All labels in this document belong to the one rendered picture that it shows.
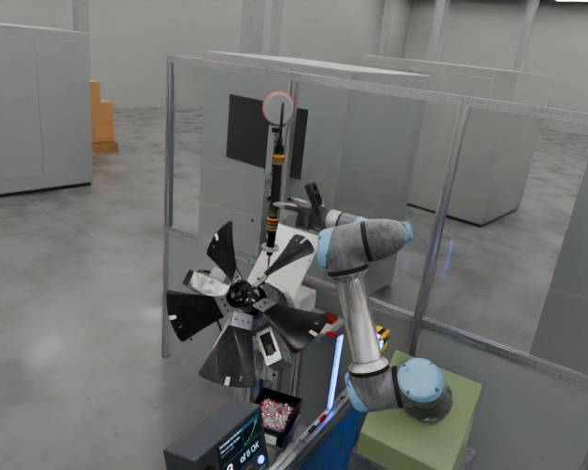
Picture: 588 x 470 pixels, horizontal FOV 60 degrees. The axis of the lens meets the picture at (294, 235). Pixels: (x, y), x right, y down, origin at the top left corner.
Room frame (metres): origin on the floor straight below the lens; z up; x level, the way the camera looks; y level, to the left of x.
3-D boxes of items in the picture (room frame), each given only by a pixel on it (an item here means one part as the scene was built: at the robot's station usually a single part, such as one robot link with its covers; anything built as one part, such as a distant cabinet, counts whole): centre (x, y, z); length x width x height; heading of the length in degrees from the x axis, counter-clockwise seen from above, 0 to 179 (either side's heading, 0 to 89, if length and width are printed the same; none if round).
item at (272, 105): (2.55, 0.14, 1.88); 0.17 x 0.15 x 0.16; 59
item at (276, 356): (1.83, 0.03, 0.98); 0.20 x 0.16 x 0.20; 149
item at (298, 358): (2.37, -0.09, 0.41); 0.04 x 0.04 x 0.83; 59
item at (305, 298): (2.43, -0.05, 0.91); 0.17 x 0.16 x 0.11; 149
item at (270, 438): (1.59, 0.01, 0.84); 0.22 x 0.17 x 0.07; 163
